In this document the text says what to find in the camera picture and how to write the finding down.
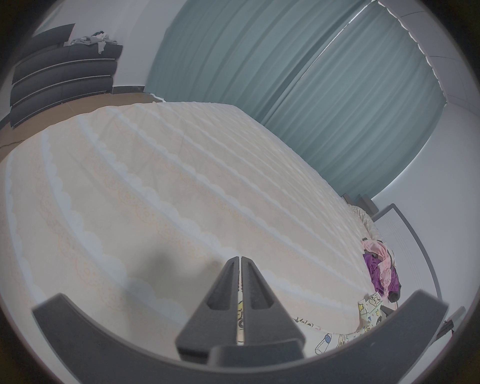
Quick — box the cream pillow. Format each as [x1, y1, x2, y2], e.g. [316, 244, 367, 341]
[347, 204, 379, 242]

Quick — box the grey white crumpled cloth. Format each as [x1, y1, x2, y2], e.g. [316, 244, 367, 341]
[70, 31, 118, 55]

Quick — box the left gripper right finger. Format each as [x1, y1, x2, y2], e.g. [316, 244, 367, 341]
[241, 256, 307, 346]

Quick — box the pile of clothes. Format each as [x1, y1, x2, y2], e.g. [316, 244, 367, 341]
[361, 238, 402, 302]

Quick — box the grey bedside table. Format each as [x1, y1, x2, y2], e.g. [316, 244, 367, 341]
[343, 193, 377, 216]

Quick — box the blue-green curtain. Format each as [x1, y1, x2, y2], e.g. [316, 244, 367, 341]
[144, 0, 447, 199]

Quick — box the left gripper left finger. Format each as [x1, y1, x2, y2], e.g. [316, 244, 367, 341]
[175, 256, 241, 363]

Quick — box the bed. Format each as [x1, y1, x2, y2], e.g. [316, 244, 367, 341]
[0, 101, 441, 355]

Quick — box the dark grey chest of drawers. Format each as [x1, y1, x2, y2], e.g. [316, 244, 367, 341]
[9, 23, 124, 129]

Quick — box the white printed pyjama top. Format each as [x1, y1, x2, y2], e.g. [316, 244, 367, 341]
[237, 292, 384, 356]

